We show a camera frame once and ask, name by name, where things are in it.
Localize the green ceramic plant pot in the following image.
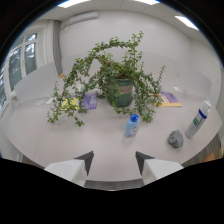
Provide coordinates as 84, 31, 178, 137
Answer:
107, 77, 134, 108

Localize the green leafy potted plant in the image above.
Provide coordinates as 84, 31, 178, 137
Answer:
46, 31, 167, 128

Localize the crumpled grey cloth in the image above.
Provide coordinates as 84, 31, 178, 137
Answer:
167, 129, 185, 149

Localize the small blue bottle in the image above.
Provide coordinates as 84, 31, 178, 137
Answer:
124, 113, 141, 138

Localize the white spray bottle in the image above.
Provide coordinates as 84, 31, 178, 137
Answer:
184, 100, 212, 140

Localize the purple yellow booklet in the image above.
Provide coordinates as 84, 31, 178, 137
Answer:
59, 92, 99, 112

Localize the white partition panel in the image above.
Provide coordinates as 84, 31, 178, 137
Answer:
13, 62, 60, 104

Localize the translucent divider panel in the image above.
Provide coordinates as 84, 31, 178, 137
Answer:
173, 63, 213, 100

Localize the grey curtain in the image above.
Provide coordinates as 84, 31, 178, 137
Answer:
52, 19, 64, 77

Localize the rectangular ceiling light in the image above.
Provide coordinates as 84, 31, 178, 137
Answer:
174, 15, 200, 32
56, 0, 92, 9
133, 0, 161, 6

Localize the white air conditioner unit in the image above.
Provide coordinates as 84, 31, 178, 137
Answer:
69, 11, 100, 25

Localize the window with white frame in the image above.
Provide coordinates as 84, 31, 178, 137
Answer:
0, 32, 39, 111

